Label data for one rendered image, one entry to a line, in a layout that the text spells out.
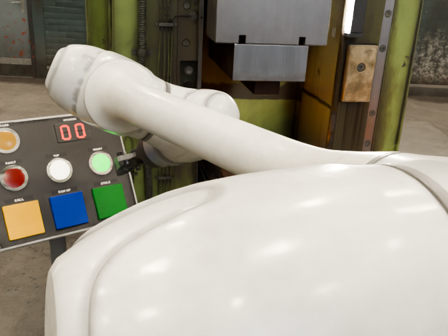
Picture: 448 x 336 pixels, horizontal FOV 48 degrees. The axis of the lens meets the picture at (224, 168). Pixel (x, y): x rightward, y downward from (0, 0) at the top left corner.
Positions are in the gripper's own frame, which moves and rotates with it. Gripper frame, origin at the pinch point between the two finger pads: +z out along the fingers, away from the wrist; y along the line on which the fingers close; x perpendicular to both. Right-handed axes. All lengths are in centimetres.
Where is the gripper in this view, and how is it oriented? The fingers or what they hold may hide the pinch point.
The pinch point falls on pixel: (124, 166)
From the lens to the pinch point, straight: 111.7
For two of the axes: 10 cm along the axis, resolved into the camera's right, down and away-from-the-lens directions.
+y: 8.1, -1.7, 5.5
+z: -5.3, 1.9, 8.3
